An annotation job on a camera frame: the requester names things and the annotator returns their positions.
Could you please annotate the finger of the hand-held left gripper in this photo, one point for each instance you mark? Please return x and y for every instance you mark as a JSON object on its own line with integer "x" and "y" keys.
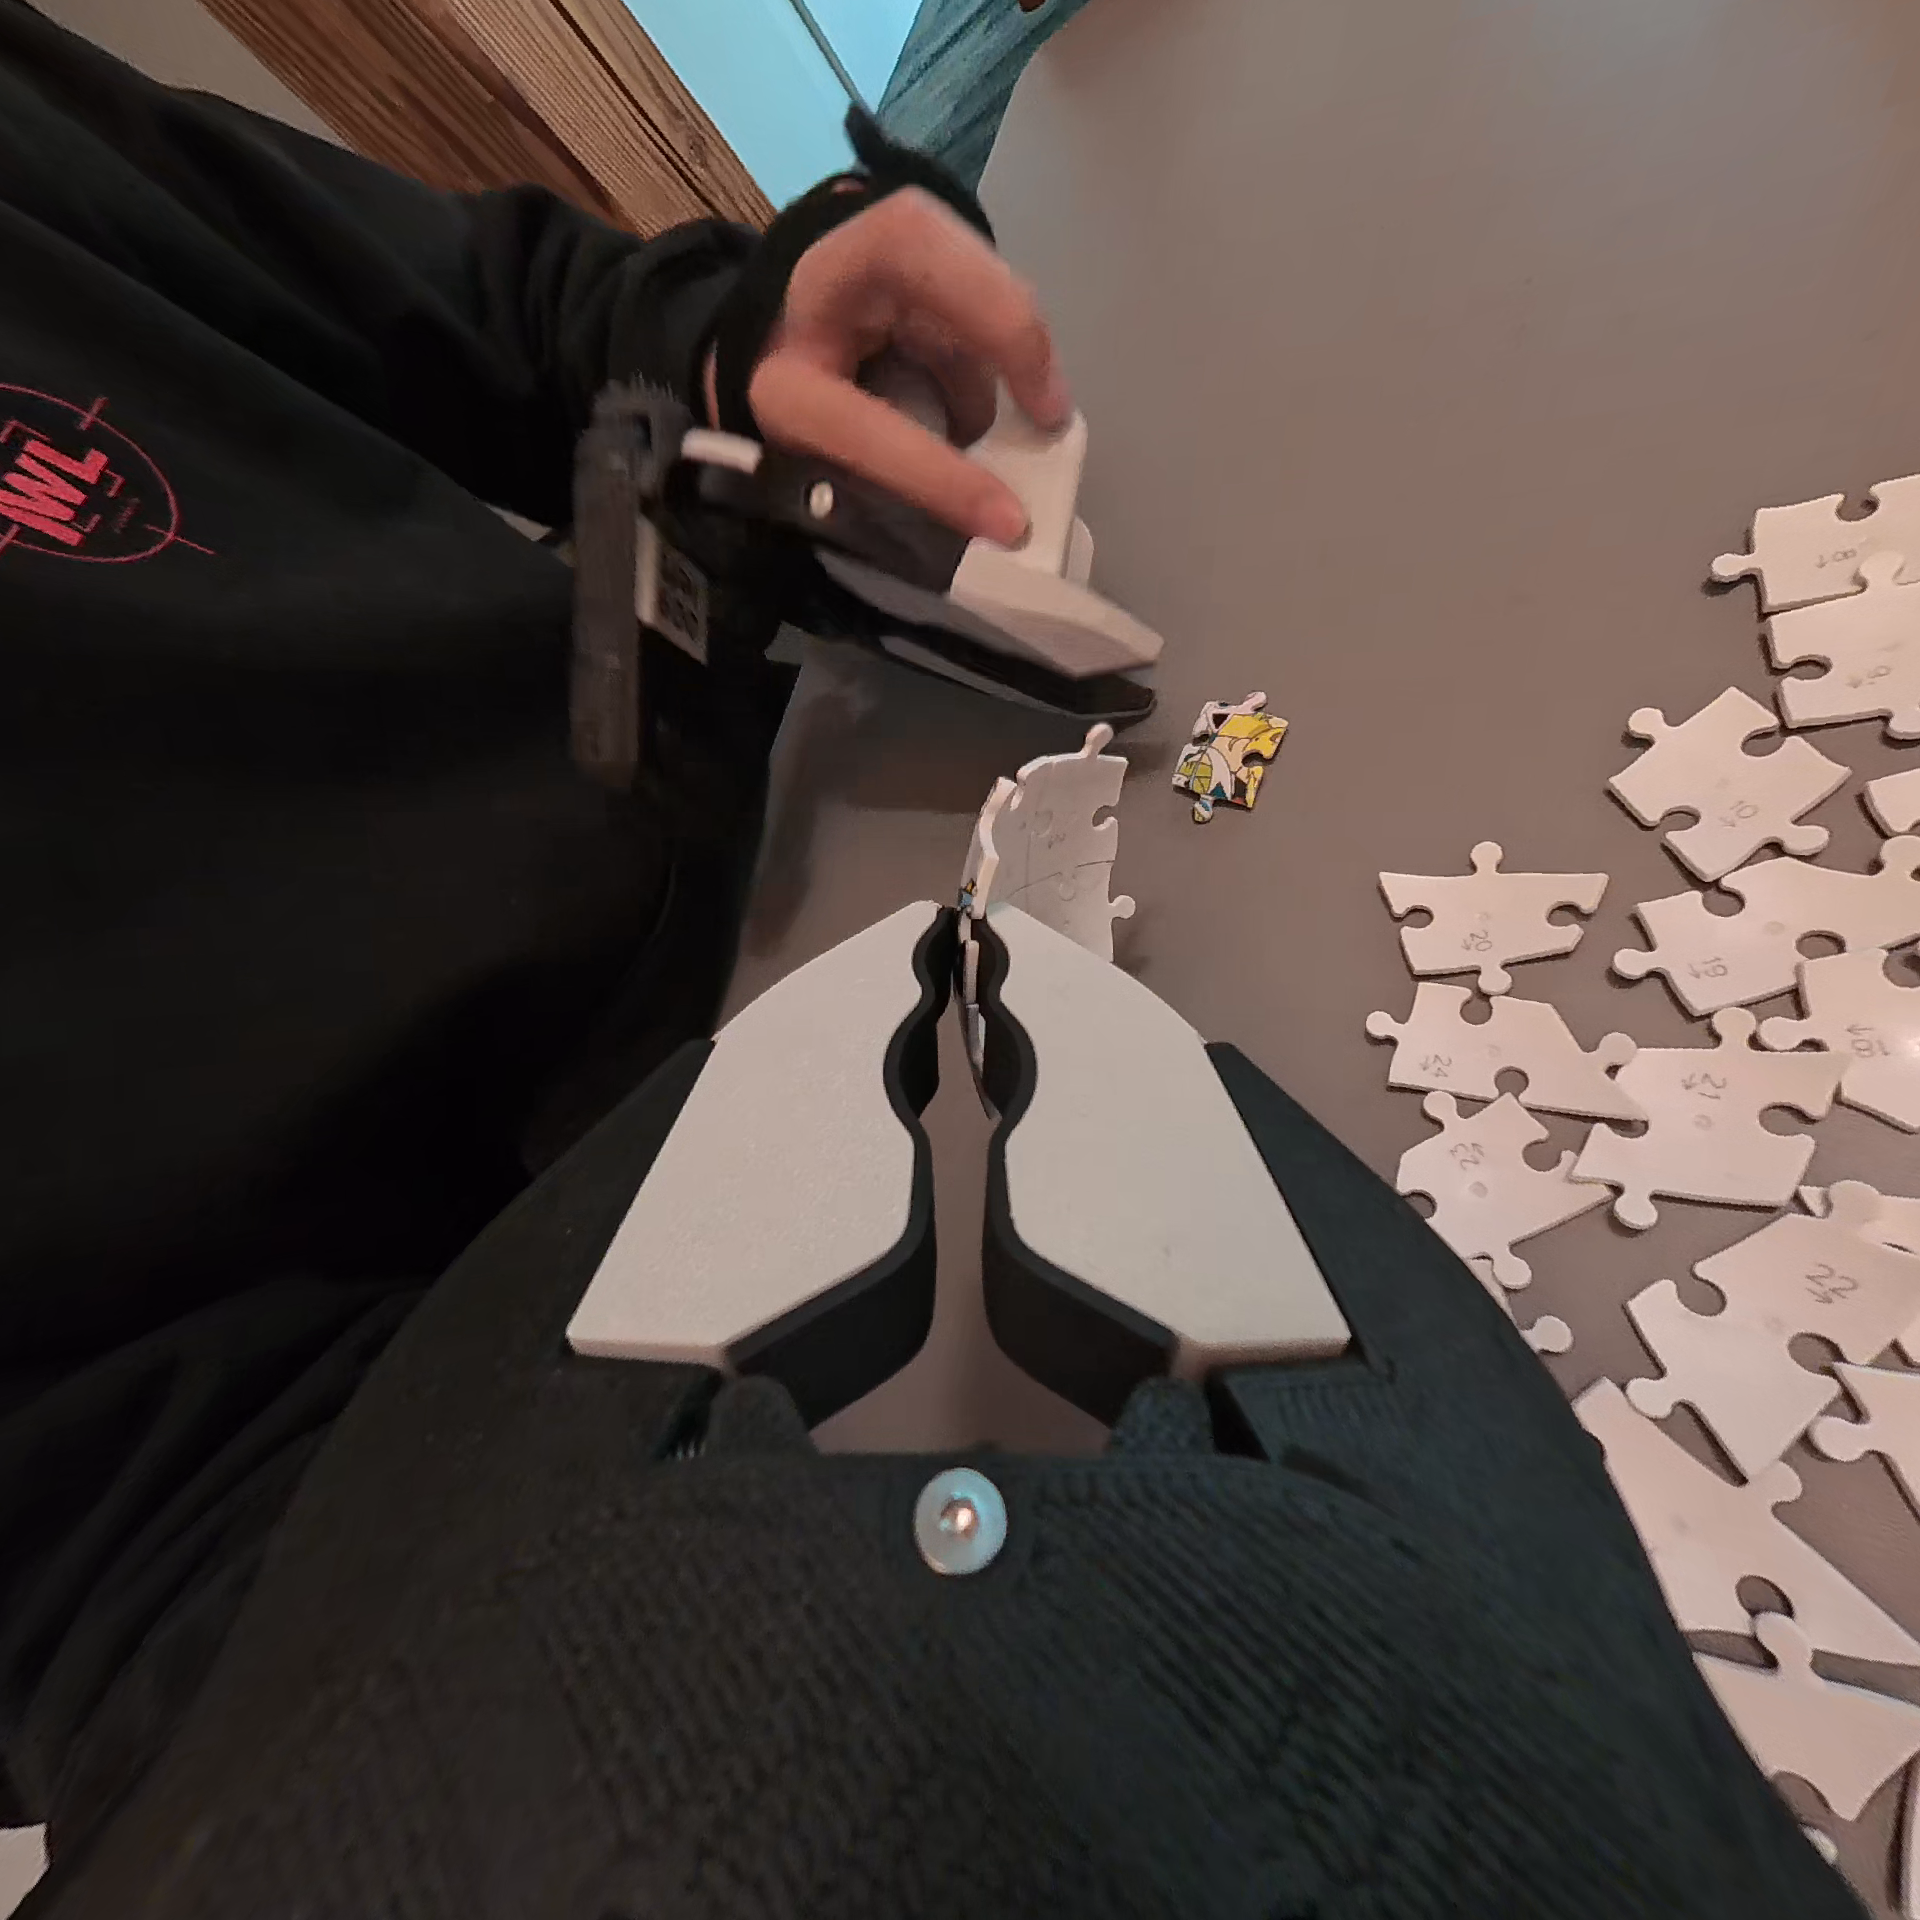
{"x": 1051, "y": 609}
{"x": 1036, "y": 690}

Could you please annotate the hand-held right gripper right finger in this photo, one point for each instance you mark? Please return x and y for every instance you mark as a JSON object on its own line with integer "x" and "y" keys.
{"x": 1155, "y": 1201}

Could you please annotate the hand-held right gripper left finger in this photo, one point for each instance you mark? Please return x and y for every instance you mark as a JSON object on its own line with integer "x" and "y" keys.
{"x": 751, "y": 1185}

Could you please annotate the white assembled puzzle ball section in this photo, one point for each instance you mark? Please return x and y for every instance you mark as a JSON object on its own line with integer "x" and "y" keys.
{"x": 1069, "y": 839}

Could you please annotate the colourful printed puzzle piece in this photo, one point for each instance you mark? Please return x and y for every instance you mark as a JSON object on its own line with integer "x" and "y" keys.
{"x": 1234, "y": 757}

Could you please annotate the person's left forearm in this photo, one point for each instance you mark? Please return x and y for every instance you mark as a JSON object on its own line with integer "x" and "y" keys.
{"x": 615, "y": 285}

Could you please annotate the pile of white puzzle pieces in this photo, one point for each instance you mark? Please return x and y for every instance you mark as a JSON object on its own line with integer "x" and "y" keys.
{"x": 1724, "y": 1110}

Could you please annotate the person's left hand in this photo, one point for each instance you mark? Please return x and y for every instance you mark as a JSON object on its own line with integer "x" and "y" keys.
{"x": 870, "y": 301}

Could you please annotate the pale window panel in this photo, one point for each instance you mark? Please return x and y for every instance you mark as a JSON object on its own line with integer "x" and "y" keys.
{"x": 751, "y": 76}

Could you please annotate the teal cloth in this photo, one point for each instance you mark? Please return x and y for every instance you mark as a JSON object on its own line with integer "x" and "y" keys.
{"x": 960, "y": 76}

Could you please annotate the person in black sweatshirt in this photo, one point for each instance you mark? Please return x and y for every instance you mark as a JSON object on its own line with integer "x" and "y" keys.
{"x": 301, "y": 826}

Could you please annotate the wooden frame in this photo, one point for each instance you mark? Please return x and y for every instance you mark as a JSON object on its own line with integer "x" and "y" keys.
{"x": 495, "y": 89}

